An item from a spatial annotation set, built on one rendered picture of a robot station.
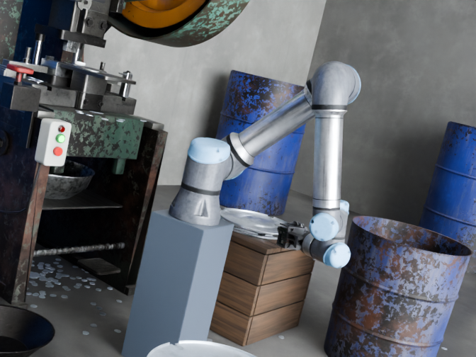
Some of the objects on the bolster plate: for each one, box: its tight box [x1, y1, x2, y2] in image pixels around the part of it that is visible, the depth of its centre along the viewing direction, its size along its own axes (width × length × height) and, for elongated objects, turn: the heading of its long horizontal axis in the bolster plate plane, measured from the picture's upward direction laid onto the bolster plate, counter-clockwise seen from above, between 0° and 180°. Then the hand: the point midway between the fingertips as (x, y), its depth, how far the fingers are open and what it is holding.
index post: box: [119, 70, 133, 98], centre depth 239 cm, size 3×3×10 cm
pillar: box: [32, 40, 43, 65], centre depth 229 cm, size 2×2×14 cm
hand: (282, 229), depth 221 cm, fingers closed
